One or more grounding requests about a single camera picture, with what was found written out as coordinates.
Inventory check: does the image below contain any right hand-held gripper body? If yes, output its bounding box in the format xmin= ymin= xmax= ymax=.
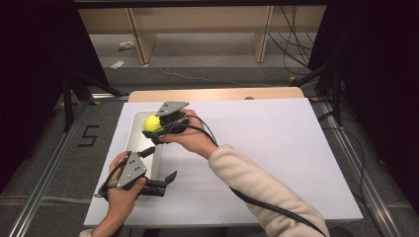
xmin=155 ymin=101 xmax=191 ymax=136

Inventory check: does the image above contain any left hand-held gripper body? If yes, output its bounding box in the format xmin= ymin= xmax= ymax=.
xmin=117 ymin=151 xmax=167 ymax=198

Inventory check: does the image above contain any yellow ball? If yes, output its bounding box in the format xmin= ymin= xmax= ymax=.
xmin=142 ymin=114 xmax=163 ymax=133

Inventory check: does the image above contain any white plastic bin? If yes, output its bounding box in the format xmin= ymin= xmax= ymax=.
xmin=125 ymin=110 xmax=165 ymax=181

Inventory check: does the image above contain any person's left hand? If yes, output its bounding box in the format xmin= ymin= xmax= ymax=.
xmin=104 ymin=151 xmax=148 ymax=221

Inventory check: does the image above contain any person's right hand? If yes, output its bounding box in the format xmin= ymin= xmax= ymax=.
xmin=159 ymin=108 xmax=219 ymax=161

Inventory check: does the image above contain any light wooden table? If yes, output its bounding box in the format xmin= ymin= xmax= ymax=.
xmin=127 ymin=86 xmax=305 ymax=103

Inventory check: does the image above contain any light wooden desk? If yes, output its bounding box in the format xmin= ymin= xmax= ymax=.
xmin=78 ymin=4 xmax=328 ymax=66

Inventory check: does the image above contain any black metal stand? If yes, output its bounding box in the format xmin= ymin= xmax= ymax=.
xmin=60 ymin=70 xmax=125 ymax=132
xmin=291 ymin=62 xmax=344 ymax=126

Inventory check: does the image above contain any white board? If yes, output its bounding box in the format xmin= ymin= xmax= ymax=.
xmin=83 ymin=97 xmax=364 ymax=228

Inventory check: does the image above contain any black curtain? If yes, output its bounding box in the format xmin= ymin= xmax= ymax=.
xmin=308 ymin=0 xmax=419 ymax=211
xmin=0 ymin=0 xmax=111 ymax=194

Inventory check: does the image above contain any left hand-held gripper cable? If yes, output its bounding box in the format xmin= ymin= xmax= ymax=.
xmin=94 ymin=158 xmax=128 ymax=201

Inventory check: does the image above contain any hand-held gripper cable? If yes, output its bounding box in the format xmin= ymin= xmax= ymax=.
xmin=161 ymin=114 xmax=328 ymax=237
xmin=94 ymin=158 xmax=128 ymax=201

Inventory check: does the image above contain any white floor cable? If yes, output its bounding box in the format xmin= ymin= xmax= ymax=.
xmin=157 ymin=66 xmax=272 ymax=89

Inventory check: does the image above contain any aluminium floor rail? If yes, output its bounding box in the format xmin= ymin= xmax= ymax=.
xmin=8 ymin=101 xmax=93 ymax=237
xmin=315 ymin=100 xmax=403 ymax=237

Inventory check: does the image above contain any right hand-held gripper cable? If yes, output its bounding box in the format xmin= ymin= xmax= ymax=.
xmin=161 ymin=114 xmax=328 ymax=237

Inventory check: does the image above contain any bundle of black cables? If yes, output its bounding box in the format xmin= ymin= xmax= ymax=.
xmin=268 ymin=4 xmax=315 ymax=76

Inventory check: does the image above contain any black floor cable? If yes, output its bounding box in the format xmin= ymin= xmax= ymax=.
xmin=317 ymin=112 xmax=368 ymax=211

